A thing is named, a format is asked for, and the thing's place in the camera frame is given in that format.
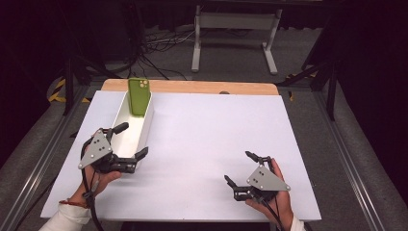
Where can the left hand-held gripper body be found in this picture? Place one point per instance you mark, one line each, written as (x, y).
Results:
(96, 149)

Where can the green phone case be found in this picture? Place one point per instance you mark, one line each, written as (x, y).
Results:
(139, 96)

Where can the aluminium floor rail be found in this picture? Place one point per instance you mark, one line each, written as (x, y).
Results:
(349, 163)
(38, 170)

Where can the person's right hand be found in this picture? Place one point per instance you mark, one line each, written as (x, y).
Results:
(282, 205)

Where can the white table mat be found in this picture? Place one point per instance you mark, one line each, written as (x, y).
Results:
(198, 154)

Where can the grey metal stand frame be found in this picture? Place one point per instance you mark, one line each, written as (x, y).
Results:
(235, 20)

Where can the yellow black hazard tape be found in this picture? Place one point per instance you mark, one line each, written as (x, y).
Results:
(59, 88)

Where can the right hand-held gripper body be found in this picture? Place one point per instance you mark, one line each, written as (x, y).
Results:
(265, 181)

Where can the wooden table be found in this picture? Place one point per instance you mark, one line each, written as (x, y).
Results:
(205, 86)

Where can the person's left hand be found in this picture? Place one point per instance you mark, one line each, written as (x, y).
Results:
(104, 180)

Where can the black tripod stand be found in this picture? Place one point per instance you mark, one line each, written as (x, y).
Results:
(332, 93)
(68, 86)

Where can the white plastic storage bin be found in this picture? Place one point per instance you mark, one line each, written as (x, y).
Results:
(130, 134)

